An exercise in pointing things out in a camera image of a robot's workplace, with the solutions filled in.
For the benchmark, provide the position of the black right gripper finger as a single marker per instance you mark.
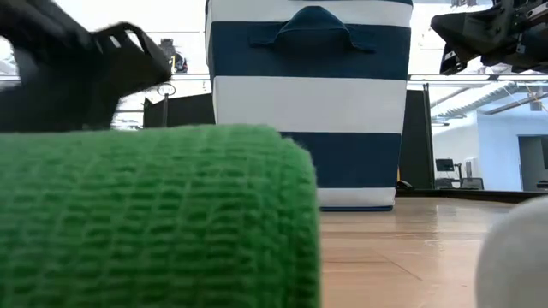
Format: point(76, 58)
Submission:
point(450, 64)
point(471, 36)

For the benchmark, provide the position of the black overhead device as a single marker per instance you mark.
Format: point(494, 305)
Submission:
point(174, 57)

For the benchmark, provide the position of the round sign on post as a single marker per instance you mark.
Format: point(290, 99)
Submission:
point(166, 90)

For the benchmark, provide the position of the black aluminium table frame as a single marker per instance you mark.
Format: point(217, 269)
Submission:
point(471, 194)

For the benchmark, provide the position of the black partition panel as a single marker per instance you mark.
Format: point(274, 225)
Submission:
point(184, 111)

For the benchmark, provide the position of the green bandage roll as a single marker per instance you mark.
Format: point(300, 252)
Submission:
point(158, 218)

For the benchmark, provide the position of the grey overhead rail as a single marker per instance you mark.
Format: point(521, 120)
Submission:
point(449, 77)

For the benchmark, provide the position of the black computer monitor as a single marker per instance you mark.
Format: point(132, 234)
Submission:
point(444, 165)

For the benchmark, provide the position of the blurry white round object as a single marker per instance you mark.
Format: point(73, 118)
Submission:
point(518, 261)

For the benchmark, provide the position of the navy white striped fabric bin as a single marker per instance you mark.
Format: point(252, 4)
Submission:
point(308, 102)

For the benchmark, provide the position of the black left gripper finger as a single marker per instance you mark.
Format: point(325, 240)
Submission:
point(145, 68)

